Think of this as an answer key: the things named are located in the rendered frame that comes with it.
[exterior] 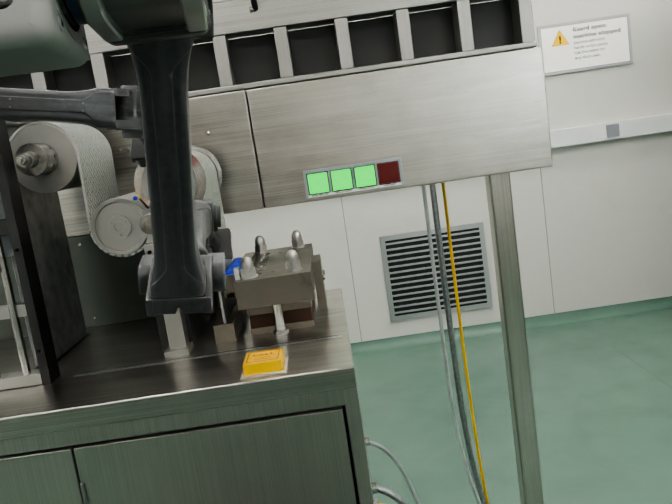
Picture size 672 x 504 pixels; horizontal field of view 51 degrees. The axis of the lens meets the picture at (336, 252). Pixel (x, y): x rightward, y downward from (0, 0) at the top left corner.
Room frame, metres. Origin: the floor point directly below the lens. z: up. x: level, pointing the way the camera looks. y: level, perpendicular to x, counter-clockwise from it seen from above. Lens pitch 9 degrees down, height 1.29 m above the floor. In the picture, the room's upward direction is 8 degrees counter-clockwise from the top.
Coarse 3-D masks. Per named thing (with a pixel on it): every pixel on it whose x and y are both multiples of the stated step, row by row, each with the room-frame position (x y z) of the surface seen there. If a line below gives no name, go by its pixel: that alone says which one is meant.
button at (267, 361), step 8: (256, 352) 1.26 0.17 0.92; (264, 352) 1.26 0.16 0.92; (272, 352) 1.25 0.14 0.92; (280, 352) 1.24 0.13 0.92; (248, 360) 1.22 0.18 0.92; (256, 360) 1.21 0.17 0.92; (264, 360) 1.21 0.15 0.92; (272, 360) 1.20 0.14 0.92; (280, 360) 1.20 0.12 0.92; (248, 368) 1.20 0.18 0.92; (256, 368) 1.20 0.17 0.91; (264, 368) 1.20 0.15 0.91; (272, 368) 1.20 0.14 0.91; (280, 368) 1.20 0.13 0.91
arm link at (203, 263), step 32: (160, 64) 0.71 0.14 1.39; (160, 96) 0.72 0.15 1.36; (160, 128) 0.73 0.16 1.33; (160, 160) 0.75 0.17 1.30; (160, 192) 0.76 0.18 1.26; (192, 192) 0.77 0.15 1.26; (160, 224) 0.77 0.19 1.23; (192, 224) 0.78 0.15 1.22; (160, 256) 0.78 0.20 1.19; (192, 256) 0.79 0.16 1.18; (160, 288) 0.79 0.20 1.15; (192, 288) 0.80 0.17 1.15
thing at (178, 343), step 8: (152, 240) 1.43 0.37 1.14; (144, 248) 1.40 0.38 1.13; (152, 248) 1.40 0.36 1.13; (176, 312) 1.42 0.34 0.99; (168, 320) 1.42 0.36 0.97; (176, 320) 1.42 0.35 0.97; (184, 320) 1.45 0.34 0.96; (168, 328) 1.42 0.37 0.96; (176, 328) 1.42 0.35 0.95; (184, 328) 1.43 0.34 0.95; (168, 336) 1.42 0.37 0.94; (176, 336) 1.42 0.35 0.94; (184, 336) 1.42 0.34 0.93; (176, 344) 1.42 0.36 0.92; (184, 344) 1.42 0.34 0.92; (192, 344) 1.45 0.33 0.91; (168, 352) 1.40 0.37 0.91; (176, 352) 1.40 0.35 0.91; (184, 352) 1.40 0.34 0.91
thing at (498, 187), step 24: (504, 192) 1.96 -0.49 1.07; (504, 216) 1.96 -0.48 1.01; (504, 240) 1.96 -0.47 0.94; (504, 264) 1.96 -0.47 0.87; (504, 288) 1.96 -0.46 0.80; (504, 312) 1.96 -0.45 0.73; (504, 336) 1.98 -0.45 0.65; (528, 360) 1.96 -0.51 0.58; (528, 384) 1.96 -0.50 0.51; (528, 408) 1.96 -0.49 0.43; (528, 432) 1.96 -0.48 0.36; (528, 456) 1.96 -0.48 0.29; (528, 480) 1.96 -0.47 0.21
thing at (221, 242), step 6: (228, 228) 1.43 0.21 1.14; (216, 234) 1.42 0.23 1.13; (222, 234) 1.42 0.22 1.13; (228, 234) 1.42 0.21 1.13; (216, 240) 1.38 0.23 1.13; (222, 240) 1.41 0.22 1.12; (228, 240) 1.41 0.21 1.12; (210, 246) 1.36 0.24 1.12; (216, 246) 1.39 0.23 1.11; (222, 246) 1.41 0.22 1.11; (228, 246) 1.41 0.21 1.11; (216, 252) 1.40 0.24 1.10; (222, 252) 1.40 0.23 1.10; (228, 252) 1.40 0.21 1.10; (228, 258) 1.40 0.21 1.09
